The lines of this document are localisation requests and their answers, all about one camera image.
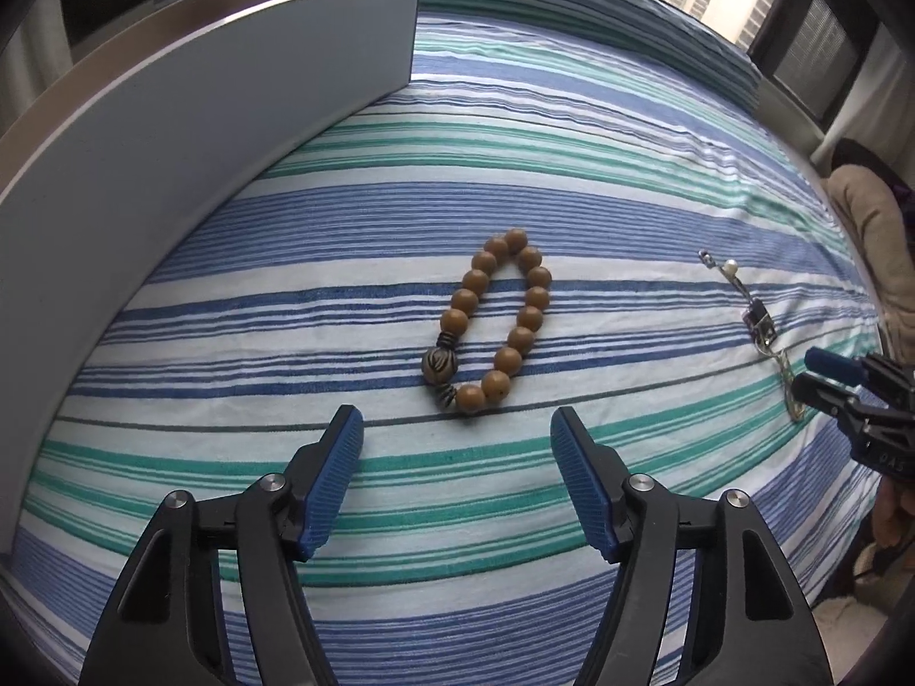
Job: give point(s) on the long grey cardboard box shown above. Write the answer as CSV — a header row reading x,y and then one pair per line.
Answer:
x,y
140,141

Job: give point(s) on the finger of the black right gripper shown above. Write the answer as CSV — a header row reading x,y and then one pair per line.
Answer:
x,y
887,379
854,418

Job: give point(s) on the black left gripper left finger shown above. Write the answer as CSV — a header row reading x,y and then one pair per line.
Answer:
x,y
165,623

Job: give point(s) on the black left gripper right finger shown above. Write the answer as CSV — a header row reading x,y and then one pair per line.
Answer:
x,y
748,621

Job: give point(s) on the striped blue green bedsheet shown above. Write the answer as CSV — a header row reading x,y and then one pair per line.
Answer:
x,y
521,227

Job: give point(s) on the beige folded blanket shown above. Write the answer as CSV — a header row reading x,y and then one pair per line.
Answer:
x,y
875,205

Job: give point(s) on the white curtain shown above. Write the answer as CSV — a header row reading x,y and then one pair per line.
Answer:
x,y
878,110

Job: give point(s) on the white fleece blanket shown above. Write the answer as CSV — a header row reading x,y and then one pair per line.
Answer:
x,y
847,628

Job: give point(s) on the right hand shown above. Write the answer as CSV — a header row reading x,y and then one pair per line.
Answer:
x,y
892,526

